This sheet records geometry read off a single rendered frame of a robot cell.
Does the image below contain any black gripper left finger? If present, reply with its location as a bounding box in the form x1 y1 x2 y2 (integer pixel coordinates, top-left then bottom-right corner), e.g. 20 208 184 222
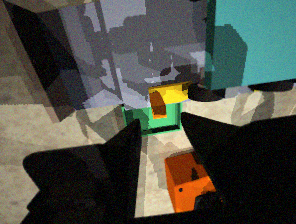
23 119 142 220

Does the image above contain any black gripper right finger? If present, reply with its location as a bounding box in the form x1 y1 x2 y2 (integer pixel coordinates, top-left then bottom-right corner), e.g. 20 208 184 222
180 112 296 206

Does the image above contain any yellow wedge chock with orange handle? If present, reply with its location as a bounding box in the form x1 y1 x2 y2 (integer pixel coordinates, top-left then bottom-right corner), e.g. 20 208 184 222
148 81 193 119

